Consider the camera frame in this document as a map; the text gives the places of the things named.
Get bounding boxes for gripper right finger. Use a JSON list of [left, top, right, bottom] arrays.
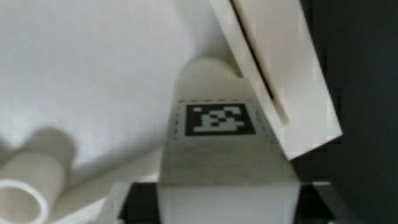
[[312, 181, 367, 224]]

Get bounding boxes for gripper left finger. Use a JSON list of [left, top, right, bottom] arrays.
[[95, 182, 131, 224]]

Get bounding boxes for white table leg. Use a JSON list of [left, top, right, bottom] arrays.
[[155, 58, 299, 224]]

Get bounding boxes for white square table top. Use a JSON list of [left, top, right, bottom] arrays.
[[0, 0, 342, 224]]

